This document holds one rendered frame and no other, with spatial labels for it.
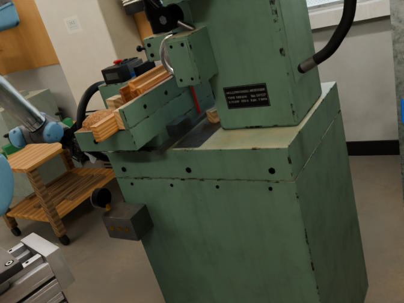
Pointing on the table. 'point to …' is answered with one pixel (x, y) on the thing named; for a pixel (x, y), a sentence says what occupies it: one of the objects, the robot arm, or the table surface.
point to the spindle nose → (151, 14)
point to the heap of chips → (95, 118)
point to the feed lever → (169, 17)
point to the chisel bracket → (153, 51)
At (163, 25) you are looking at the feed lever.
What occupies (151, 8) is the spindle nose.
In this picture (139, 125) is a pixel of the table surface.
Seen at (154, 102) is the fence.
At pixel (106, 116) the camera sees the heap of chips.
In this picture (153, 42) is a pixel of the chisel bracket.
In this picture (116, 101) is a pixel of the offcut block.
